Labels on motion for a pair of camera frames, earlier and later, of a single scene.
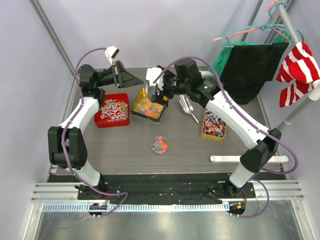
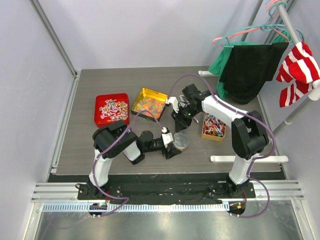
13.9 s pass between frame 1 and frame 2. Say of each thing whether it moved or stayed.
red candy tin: stayed
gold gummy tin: stayed
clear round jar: moved
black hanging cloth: stayed
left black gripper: moved
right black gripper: moved
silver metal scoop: stayed
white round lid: moved
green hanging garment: stayed
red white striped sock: stayed
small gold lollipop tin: stayed
